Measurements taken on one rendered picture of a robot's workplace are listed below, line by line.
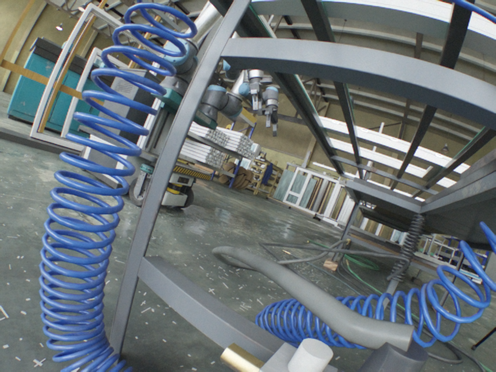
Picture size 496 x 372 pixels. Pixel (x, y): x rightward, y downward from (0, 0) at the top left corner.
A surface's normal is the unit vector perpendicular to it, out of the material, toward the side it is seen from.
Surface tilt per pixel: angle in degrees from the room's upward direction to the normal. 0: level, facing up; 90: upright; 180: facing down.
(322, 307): 77
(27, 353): 0
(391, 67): 90
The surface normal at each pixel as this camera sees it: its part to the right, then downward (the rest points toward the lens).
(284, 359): 0.37, -0.93
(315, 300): -0.80, -0.54
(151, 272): -0.46, -0.16
